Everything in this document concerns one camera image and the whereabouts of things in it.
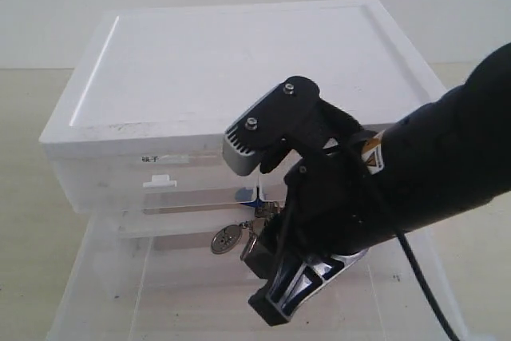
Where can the wide clear drawer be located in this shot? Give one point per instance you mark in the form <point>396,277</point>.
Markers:
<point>174,288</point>
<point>138,224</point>

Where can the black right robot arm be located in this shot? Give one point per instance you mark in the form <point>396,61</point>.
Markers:
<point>443,159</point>

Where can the white plastic drawer cabinet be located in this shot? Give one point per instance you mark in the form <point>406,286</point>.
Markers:
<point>172,80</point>

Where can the bunch of metal keys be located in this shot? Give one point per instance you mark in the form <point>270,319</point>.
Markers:
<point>230,236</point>

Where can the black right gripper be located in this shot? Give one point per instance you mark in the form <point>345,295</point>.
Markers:
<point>327,211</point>

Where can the top left clear drawer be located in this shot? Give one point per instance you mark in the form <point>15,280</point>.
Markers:
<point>171,180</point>

